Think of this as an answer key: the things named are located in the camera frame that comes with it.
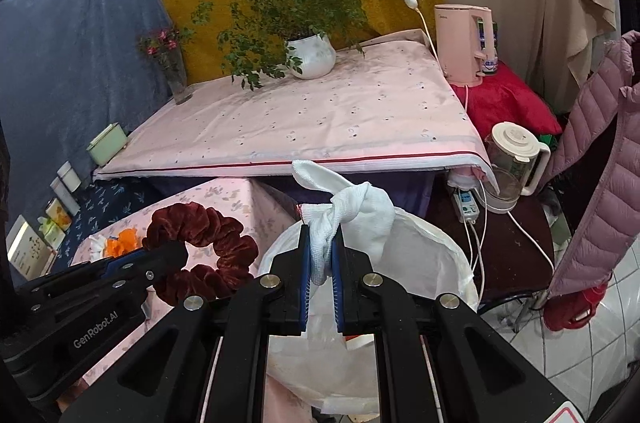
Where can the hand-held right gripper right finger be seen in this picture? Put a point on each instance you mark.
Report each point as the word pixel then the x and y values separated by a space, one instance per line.
pixel 337 283

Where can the pale green box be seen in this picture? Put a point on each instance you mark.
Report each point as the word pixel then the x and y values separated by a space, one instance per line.
pixel 107 145

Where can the white tin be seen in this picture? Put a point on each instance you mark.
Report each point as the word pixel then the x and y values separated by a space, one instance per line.
pixel 69 175
pixel 64 198

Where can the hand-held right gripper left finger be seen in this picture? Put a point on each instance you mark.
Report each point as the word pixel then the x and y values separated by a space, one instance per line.
pixel 304 283

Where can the green plant in white pot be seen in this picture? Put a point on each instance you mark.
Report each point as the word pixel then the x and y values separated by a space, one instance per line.
pixel 312 55

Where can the pink down jacket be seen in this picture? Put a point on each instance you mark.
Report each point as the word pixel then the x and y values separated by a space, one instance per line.
pixel 600 178

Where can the white flat box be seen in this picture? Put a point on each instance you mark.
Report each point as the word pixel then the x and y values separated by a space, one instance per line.
pixel 27 248

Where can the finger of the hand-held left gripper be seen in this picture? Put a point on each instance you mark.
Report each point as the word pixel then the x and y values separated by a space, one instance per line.
pixel 122 264
pixel 167 260

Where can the dark purple cloth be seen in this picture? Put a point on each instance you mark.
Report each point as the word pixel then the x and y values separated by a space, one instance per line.
pixel 410 193

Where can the dark brown side table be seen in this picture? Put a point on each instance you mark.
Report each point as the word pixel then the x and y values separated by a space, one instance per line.
pixel 515 253

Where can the glass kettle with white lid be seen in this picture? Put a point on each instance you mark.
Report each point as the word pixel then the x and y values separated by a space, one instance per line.
pixel 515 143

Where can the blue hanging cloth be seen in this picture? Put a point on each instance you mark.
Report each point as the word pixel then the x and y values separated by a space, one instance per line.
pixel 75 53

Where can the orange print box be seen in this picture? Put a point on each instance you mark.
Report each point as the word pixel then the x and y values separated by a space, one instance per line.
pixel 56 214

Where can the pink dotted tablecloth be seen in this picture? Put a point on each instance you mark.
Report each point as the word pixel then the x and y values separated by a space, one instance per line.
pixel 300 118

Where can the dark red velvet scrunchie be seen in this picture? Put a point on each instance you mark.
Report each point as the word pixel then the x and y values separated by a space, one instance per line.
pixel 200 223

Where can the blue label bottle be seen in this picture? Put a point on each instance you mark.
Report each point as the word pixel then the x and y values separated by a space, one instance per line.
pixel 492 53

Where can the glass vase with pink flowers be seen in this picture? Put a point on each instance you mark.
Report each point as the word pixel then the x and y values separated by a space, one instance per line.
pixel 176 78

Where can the white plastic trash bag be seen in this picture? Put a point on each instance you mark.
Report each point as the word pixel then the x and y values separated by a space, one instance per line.
pixel 425 253

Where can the pink electric kettle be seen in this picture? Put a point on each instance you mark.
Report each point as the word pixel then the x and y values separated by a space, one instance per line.
pixel 457 43

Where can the white cloth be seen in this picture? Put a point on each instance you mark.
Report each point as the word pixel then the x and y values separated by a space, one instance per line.
pixel 360 208

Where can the orange scrunchie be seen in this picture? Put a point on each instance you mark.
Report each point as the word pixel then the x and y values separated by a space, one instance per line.
pixel 122 243

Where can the white power strip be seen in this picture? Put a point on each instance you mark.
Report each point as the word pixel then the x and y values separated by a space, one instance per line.
pixel 465 205

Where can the red cloth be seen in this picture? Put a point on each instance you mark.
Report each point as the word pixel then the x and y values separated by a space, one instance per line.
pixel 510 103

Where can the white scrunchie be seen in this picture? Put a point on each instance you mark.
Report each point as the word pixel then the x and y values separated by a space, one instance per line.
pixel 98 245

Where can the navy floral cloth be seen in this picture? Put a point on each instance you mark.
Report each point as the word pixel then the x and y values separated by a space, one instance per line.
pixel 115 203

